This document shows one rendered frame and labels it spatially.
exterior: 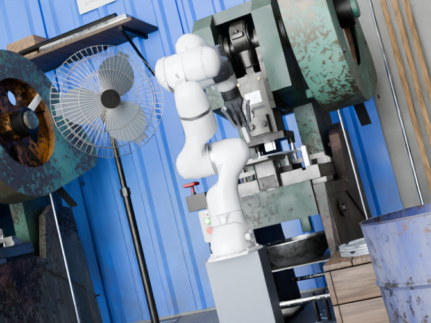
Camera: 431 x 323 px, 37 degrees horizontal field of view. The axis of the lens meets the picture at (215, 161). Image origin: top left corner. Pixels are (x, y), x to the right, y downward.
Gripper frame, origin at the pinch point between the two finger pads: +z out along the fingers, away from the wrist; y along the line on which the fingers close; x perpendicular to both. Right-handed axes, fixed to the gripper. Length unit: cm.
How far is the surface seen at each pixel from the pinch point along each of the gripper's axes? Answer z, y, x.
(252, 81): -13.0, 1.6, 30.6
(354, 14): -25, 51, 41
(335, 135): 29, 25, 48
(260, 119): 2.2, 1.9, 20.1
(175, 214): 80, -106, 118
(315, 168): 24.9, 21.0, 5.3
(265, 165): 18.1, 0.8, 5.5
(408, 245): 1, 63, -110
